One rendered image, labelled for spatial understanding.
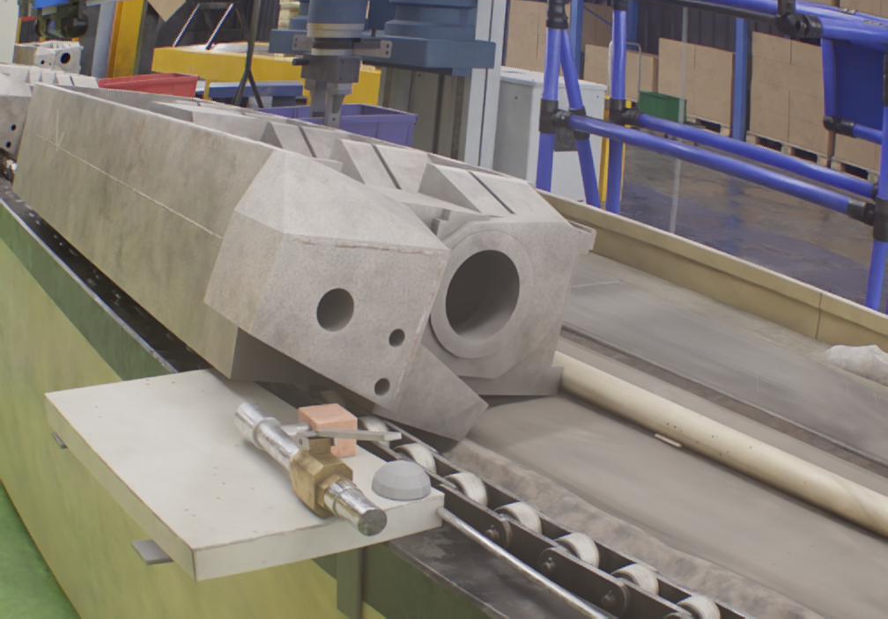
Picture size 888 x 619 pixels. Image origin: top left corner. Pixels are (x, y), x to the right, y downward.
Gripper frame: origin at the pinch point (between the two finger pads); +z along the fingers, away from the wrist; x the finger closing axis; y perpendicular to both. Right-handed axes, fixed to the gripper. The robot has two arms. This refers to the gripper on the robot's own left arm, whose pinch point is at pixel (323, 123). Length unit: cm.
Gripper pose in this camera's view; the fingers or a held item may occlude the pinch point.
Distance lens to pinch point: 203.8
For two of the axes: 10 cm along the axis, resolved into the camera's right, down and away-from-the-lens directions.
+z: -0.9, 9.6, 2.7
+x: 6.0, 2.6, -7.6
